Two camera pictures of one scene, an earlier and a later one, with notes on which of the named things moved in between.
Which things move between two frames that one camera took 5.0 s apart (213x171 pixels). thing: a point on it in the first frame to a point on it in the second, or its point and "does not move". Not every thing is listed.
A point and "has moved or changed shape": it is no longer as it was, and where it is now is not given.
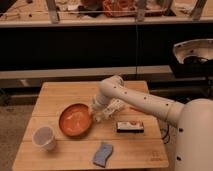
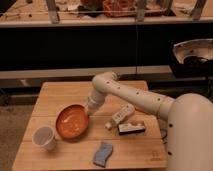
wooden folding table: x=62 y=133 does not move
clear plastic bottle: x=114 y=106 to x=121 y=115
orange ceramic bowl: x=75 y=119 has moved or changed shape
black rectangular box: x=130 y=127 does not move
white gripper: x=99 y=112 to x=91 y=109
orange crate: x=119 y=5 does not move
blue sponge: x=103 y=153 does not move
